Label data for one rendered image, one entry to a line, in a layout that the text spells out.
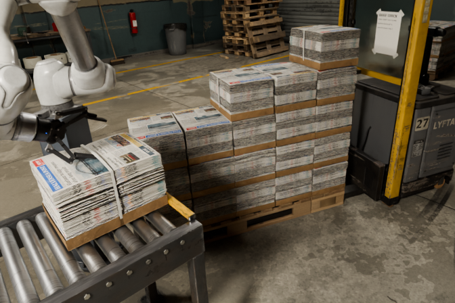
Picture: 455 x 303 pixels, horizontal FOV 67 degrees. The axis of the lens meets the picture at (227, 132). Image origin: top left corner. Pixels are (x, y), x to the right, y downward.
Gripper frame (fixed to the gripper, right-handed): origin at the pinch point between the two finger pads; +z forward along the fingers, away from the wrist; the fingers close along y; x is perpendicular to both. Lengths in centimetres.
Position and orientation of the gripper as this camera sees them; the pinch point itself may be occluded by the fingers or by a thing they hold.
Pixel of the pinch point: (97, 138)
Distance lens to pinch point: 128.4
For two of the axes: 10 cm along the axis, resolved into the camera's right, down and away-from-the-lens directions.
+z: 7.0, 1.6, 7.0
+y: -3.0, 9.5, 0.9
